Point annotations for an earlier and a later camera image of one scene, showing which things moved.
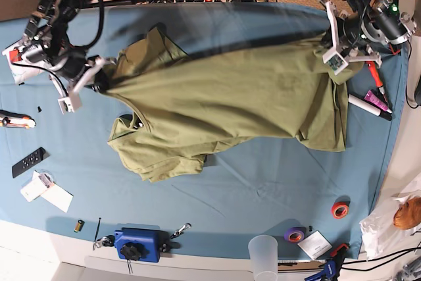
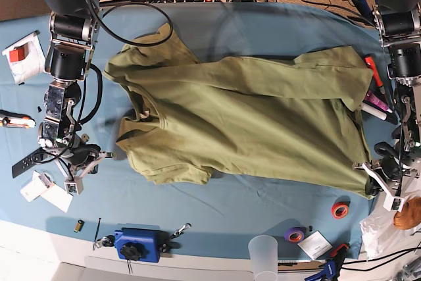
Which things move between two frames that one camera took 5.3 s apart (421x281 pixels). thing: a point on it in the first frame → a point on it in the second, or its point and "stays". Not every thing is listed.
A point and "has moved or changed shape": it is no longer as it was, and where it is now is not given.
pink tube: [371, 97] stays
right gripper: [345, 37] → [387, 177]
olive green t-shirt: [186, 107] has moved or changed shape
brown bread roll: [408, 215] stays
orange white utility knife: [8, 119] stays
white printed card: [315, 245] stays
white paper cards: [35, 187] stays
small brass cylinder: [79, 226] stays
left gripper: [75, 72] → [81, 159]
